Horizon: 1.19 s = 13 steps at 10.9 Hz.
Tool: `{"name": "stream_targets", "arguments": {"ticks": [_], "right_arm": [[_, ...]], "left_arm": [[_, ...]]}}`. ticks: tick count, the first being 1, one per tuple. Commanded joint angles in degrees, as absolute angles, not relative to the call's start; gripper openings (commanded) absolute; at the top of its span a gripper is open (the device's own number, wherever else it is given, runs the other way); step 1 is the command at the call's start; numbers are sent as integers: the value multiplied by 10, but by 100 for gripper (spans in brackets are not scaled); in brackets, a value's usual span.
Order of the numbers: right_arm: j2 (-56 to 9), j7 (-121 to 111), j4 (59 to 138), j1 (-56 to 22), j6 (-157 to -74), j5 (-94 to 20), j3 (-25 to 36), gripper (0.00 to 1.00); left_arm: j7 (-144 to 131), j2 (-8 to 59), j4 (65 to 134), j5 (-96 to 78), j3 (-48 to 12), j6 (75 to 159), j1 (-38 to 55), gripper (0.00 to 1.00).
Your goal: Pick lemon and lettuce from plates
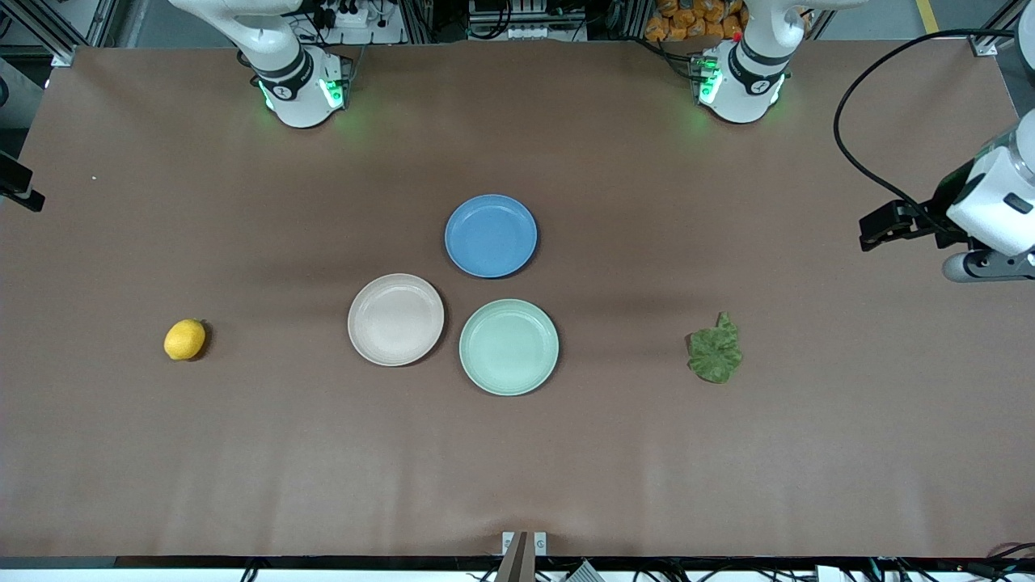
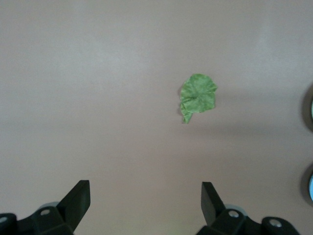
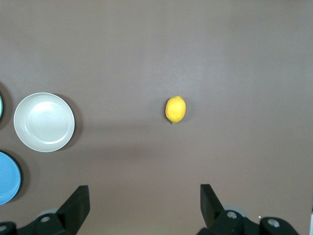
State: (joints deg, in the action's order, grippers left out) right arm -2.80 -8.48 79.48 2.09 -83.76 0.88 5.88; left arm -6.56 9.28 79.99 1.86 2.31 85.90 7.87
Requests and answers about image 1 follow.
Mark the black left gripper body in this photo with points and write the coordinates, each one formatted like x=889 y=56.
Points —
x=940 y=212

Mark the green lettuce leaf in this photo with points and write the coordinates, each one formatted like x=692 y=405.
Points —
x=716 y=356

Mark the yellow lemon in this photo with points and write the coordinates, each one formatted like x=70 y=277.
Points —
x=184 y=339

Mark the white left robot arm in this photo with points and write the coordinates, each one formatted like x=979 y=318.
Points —
x=748 y=73

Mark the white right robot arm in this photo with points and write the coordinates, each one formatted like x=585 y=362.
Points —
x=283 y=65

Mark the orange plastic fruit pile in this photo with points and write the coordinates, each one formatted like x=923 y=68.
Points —
x=687 y=20

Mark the white power strip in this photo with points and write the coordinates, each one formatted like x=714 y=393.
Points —
x=364 y=20

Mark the green round plate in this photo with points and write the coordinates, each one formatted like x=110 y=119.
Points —
x=509 y=347

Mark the blue round plate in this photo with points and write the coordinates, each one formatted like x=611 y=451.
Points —
x=491 y=236

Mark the beige round plate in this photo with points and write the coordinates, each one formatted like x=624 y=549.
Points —
x=396 y=319

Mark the grey adapter block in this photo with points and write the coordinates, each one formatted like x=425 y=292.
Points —
x=584 y=572

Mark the small metal bracket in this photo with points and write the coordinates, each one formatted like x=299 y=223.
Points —
x=540 y=543

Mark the brown mounting post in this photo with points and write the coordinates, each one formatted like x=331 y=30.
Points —
x=517 y=562

